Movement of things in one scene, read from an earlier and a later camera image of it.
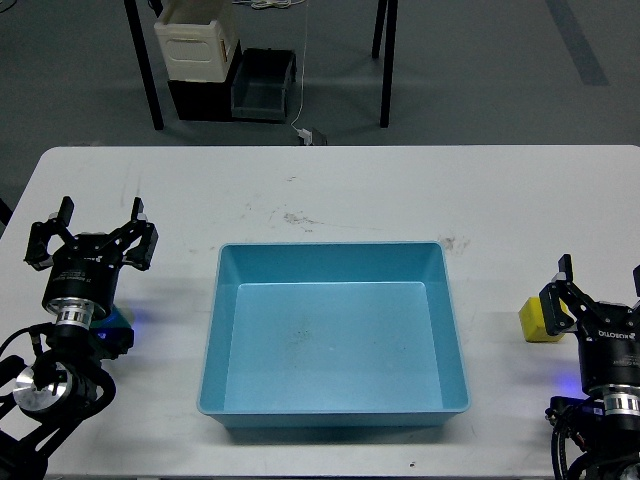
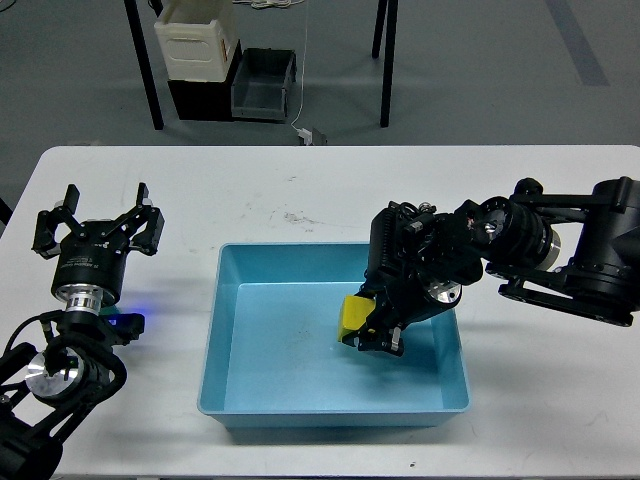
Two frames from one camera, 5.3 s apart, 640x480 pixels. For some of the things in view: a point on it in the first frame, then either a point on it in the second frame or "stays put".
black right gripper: (609, 343) → (419, 260)
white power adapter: (306, 135) stays put
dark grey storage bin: (261, 82) stays put
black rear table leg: (378, 28) stays put
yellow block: (533, 323) → (353, 314)
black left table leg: (137, 30) stays put
